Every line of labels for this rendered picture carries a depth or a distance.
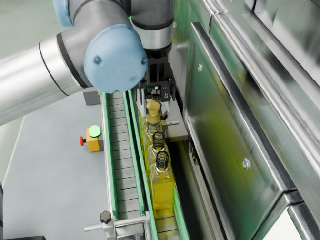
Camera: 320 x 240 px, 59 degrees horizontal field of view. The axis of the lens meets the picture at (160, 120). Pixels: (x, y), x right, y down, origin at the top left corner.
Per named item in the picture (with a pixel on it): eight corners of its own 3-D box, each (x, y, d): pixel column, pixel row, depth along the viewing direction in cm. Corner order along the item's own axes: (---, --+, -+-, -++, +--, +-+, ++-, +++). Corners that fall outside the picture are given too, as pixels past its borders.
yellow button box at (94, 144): (107, 150, 113) (104, 138, 107) (88, 153, 112) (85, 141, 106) (106, 137, 117) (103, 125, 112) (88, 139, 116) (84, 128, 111)
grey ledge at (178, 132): (186, 150, 108) (188, 131, 100) (164, 154, 107) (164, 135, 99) (147, 27, 172) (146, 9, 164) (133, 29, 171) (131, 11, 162)
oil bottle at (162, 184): (173, 214, 81) (176, 175, 65) (154, 218, 80) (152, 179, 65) (168, 196, 85) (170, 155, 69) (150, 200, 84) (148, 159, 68)
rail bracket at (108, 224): (151, 233, 77) (150, 213, 68) (89, 245, 75) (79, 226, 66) (149, 222, 79) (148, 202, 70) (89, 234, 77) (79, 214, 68)
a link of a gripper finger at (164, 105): (165, 127, 66) (158, 100, 59) (160, 110, 70) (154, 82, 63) (177, 124, 66) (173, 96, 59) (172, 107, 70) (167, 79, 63)
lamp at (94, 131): (101, 136, 108) (100, 131, 106) (89, 138, 107) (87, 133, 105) (100, 128, 111) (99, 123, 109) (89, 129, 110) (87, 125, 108)
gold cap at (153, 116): (161, 122, 70) (161, 110, 67) (147, 124, 70) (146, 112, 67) (159, 112, 73) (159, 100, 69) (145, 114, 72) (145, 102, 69)
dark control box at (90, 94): (103, 104, 131) (100, 90, 125) (86, 105, 130) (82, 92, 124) (102, 92, 137) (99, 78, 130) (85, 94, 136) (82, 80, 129)
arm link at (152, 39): (129, 11, 51) (172, 7, 52) (131, 33, 55) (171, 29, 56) (133, 32, 46) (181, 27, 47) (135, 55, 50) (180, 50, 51)
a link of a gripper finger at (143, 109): (135, 130, 65) (139, 100, 59) (133, 112, 69) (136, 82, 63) (148, 129, 66) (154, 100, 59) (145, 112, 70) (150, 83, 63)
